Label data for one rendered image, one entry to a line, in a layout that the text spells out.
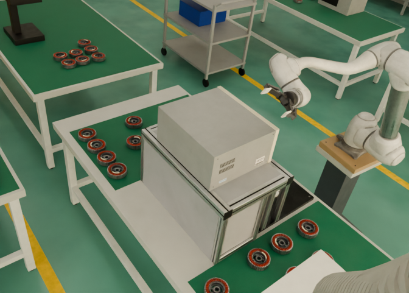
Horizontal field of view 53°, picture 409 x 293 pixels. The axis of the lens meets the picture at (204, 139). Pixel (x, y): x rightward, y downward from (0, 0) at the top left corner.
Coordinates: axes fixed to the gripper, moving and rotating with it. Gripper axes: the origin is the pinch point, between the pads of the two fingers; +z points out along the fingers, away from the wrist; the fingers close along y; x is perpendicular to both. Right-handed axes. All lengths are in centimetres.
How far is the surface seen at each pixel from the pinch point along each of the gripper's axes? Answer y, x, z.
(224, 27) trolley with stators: -156, 79, -265
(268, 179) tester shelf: 22.8, 29.5, -8.2
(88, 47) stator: -164, 124, -88
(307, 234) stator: 56, 44, -31
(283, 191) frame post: 32, 34, -21
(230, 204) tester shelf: 22.0, 39.4, 16.1
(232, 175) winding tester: 11.5, 35.7, 5.4
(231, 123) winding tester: -7.0, 22.5, -0.9
